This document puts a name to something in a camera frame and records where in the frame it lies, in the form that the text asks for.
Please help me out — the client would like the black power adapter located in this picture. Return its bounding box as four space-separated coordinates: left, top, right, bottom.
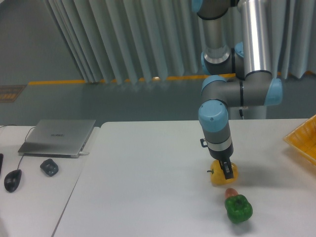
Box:
40 158 59 177

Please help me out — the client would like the black mouse cable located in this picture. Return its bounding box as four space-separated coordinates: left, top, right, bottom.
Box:
0 124 37 171

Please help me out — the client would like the white pleated curtain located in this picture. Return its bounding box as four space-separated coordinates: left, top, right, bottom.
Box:
45 0 316 84

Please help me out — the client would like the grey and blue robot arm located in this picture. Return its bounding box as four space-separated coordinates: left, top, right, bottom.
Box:
192 0 283 180

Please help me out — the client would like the yellow bell pepper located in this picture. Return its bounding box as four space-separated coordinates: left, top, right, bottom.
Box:
209 160 239 186

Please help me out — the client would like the yellow woven basket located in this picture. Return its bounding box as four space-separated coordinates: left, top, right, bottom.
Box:
283 115 316 166

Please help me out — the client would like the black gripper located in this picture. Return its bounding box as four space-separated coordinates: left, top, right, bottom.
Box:
200 138 234 180

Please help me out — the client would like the black computer mouse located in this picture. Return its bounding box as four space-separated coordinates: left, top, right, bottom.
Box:
4 169 22 193

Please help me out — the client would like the green bell pepper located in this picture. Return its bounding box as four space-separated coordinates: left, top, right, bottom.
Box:
225 195 253 224

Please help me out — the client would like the small orange-pink toy vegetable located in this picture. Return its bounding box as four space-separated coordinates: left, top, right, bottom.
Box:
225 188 238 199

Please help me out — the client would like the black device at left edge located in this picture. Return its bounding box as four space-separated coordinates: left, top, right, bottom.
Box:
0 153 4 175

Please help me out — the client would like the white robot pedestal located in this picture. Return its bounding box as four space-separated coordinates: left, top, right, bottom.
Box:
229 106 267 120

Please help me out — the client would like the silver closed laptop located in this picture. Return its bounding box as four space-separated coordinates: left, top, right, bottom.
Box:
18 119 95 158

